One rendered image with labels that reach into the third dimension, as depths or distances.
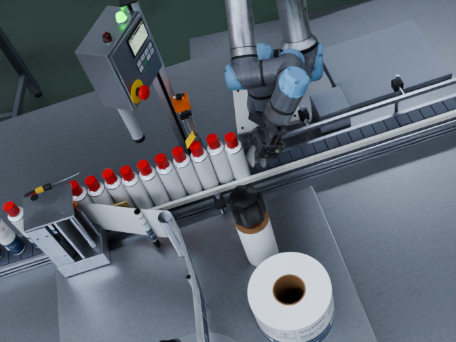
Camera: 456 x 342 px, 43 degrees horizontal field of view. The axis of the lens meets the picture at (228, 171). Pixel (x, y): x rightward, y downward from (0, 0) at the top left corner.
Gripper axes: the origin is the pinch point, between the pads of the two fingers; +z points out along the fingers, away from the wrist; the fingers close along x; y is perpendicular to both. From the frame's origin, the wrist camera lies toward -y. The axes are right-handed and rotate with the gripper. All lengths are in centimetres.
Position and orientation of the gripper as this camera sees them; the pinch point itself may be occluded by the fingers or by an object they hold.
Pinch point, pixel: (250, 160)
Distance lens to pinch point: 174.6
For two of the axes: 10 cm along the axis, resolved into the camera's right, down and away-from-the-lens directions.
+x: 9.3, 0.2, 3.8
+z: -3.0, 6.6, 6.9
